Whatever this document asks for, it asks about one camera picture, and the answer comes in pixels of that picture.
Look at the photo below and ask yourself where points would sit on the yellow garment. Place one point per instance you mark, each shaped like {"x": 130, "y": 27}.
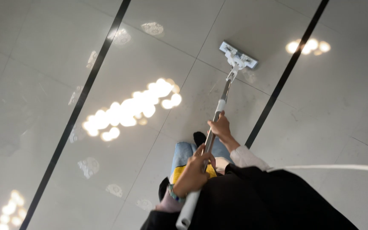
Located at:
{"x": 178, "y": 172}

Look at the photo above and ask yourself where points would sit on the person's black jacket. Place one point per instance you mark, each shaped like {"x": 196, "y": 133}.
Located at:
{"x": 267, "y": 201}

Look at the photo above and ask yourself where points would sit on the person's black shoe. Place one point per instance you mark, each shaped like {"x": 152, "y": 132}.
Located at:
{"x": 199, "y": 138}

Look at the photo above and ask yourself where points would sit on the person's blue jeans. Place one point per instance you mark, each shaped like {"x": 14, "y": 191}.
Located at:
{"x": 182, "y": 155}

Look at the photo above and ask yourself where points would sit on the person's right hand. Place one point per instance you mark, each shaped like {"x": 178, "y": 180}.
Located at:
{"x": 222, "y": 127}

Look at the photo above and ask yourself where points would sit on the person's left hand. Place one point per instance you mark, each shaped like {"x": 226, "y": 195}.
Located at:
{"x": 192, "y": 175}

